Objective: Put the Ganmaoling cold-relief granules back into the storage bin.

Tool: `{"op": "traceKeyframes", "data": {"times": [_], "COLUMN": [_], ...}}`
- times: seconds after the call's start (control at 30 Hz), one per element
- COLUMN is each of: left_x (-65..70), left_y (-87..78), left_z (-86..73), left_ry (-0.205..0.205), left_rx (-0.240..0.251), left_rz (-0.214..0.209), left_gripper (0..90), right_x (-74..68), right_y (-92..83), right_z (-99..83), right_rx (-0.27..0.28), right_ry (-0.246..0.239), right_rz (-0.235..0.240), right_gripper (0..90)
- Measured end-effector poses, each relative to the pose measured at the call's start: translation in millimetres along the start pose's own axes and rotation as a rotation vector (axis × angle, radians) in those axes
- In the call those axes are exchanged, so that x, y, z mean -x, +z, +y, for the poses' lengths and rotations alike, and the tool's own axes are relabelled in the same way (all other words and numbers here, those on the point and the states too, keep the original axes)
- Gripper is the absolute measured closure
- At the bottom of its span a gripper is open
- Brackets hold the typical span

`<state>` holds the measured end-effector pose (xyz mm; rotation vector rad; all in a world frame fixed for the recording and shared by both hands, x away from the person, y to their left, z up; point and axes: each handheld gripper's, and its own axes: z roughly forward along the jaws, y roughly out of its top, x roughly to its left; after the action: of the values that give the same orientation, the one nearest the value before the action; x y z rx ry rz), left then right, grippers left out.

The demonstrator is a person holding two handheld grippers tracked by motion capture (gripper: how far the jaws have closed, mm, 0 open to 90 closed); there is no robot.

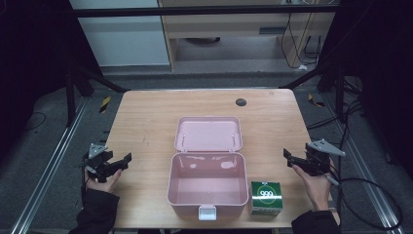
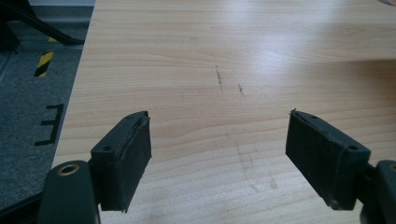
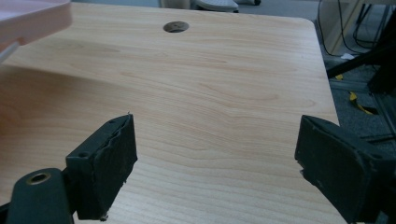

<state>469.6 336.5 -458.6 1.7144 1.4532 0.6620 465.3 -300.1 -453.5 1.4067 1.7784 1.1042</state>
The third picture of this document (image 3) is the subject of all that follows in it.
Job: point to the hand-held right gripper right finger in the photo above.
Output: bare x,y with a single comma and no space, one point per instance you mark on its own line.
336,168

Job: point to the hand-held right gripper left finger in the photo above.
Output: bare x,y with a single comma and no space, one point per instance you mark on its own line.
102,174

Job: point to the yellow tape strip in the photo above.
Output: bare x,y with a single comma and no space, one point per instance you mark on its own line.
359,104

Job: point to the black metal stand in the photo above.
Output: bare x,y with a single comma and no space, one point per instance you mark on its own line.
370,59

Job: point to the beige cabinet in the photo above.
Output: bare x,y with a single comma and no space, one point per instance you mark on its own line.
341,21

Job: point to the pink plastic tray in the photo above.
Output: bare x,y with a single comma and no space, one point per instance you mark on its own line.
28,20

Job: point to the white shoe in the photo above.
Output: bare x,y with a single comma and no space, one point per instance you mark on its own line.
214,4

